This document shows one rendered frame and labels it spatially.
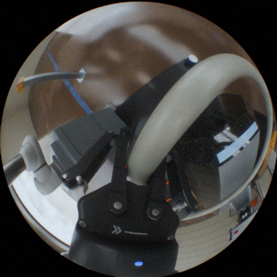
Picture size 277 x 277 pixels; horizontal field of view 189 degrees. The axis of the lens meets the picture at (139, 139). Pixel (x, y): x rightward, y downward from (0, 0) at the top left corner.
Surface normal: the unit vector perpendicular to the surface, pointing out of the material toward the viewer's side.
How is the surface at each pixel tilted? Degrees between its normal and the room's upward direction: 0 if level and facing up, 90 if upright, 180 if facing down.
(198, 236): 90
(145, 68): 0
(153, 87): 0
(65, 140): 90
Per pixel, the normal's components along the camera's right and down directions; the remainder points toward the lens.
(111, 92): -0.22, 0.43
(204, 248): -0.67, -0.72
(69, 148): 0.71, -0.54
